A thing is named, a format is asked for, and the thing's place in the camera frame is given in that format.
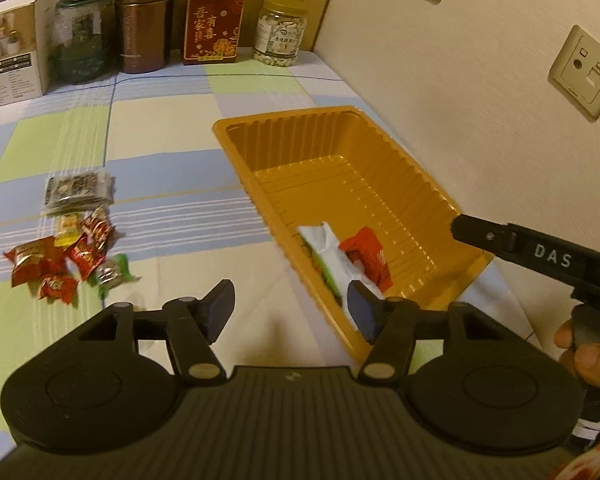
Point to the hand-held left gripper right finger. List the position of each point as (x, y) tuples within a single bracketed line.
[(362, 311)]

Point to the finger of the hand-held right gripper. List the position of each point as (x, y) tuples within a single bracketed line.
[(477, 235)]

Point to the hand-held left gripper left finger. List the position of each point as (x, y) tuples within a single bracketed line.
[(218, 310)]

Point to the red candy packet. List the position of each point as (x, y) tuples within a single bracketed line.
[(99, 229), (85, 259), (365, 252), (32, 259), (56, 289)]

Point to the white green snack packet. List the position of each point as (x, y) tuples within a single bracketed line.
[(330, 255)]

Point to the orange plastic tray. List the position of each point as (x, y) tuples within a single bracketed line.
[(330, 185)]

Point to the person's right hand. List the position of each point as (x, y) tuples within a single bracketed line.
[(597, 362)]

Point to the green candy packet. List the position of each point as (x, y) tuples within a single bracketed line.
[(112, 272)]

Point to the yellow candy packet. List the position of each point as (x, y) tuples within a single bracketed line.
[(69, 227)]

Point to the checked tablecloth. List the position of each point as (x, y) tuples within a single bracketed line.
[(155, 135)]

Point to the dark snack packet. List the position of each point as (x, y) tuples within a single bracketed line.
[(75, 191)]

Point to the plastic jar of nuts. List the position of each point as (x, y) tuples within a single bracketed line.
[(279, 32)]

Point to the red gift box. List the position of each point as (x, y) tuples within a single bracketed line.
[(214, 25)]

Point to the brown metal canister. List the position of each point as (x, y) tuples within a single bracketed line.
[(142, 25)]

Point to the green glass jar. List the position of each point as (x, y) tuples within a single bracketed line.
[(80, 35)]

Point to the white cardboard box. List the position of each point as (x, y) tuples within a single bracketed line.
[(10, 55)]

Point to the beige wall data socket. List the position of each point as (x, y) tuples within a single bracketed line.
[(585, 70)]

